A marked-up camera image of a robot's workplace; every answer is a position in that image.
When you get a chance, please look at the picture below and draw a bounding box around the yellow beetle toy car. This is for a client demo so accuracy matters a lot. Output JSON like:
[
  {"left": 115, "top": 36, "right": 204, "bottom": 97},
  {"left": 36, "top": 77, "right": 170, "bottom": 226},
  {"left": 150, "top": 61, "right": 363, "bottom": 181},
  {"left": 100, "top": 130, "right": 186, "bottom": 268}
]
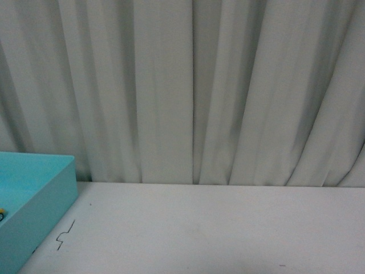
[{"left": 0, "top": 208, "right": 5, "bottom": 221}]

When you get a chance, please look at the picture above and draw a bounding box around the grey pleated curtain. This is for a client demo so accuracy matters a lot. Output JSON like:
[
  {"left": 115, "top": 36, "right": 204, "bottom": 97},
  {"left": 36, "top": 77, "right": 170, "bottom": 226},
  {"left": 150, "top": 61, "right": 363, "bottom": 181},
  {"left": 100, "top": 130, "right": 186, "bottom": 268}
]
[{"left": 1, "top": 1, "right": 364, "bottom": 187}]

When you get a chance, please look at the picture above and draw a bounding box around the turquoise plastic storage box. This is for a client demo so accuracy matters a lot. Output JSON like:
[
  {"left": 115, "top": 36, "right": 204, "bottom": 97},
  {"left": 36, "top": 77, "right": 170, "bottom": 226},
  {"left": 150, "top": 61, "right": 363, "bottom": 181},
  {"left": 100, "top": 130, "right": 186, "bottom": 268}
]
[{"left": 1, "top": 152, "right": 78, "bottom": 273}]

